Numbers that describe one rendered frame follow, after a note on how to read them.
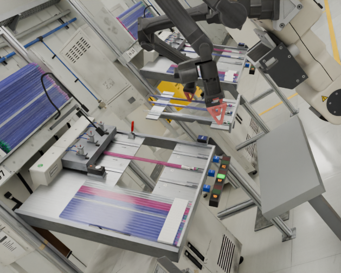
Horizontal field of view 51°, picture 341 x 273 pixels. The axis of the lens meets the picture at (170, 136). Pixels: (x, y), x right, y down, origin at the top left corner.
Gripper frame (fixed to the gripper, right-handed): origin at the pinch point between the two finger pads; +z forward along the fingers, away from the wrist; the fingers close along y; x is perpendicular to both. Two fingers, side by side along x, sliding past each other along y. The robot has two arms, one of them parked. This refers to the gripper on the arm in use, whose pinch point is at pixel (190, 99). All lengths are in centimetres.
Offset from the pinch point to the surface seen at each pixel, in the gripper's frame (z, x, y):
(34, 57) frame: -31, -78, 33
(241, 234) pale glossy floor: 86, 42, 17
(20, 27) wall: 18, -231, -147
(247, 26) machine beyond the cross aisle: 68, -5, -397
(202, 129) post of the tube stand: 12.6, 10.6, 10.2
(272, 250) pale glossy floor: 68, 61, 40
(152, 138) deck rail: 6.7, -11.6, 36.3
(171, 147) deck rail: 10.3, -0.9, 36.3
